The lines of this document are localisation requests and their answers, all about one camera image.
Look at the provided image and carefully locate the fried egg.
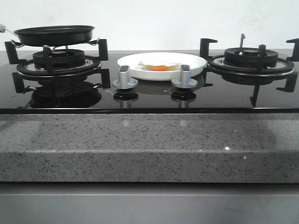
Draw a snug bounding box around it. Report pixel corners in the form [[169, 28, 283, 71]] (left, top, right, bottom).
[[138, 61, 181, 71]]

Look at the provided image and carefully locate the white round plate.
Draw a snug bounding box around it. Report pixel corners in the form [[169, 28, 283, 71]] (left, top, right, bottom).
[[117, 52, 206, 81]]

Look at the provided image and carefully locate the black frying pan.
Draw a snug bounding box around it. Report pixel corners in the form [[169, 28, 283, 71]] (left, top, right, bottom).
[[13, 25, 95, 47]]

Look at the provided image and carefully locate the silver stove knob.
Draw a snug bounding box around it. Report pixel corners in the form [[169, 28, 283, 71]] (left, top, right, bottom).
[[113, 65, 138, 90], [171, 64, 198, 89]]

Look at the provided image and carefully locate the black glass cooktop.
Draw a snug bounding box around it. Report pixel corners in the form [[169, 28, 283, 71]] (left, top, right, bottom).
[[0, 51, 299, 114]]

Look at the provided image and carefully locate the black gas burner with grate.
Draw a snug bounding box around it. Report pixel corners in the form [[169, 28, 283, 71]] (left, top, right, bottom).
[[6, 39, 111, 93], [199, 34, 299, 107]]

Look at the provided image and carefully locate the grey cabinet front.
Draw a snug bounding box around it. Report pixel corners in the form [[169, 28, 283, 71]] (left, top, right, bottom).
[[0, 183, 299, 224]]

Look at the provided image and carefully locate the metal wire pan support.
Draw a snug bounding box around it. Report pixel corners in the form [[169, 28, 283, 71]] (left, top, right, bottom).
[[5, 37, 100, 51]]

